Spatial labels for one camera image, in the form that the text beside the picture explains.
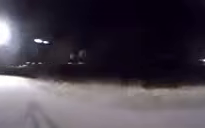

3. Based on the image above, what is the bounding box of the grey asphalt path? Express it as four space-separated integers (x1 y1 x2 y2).
0 73 205 128

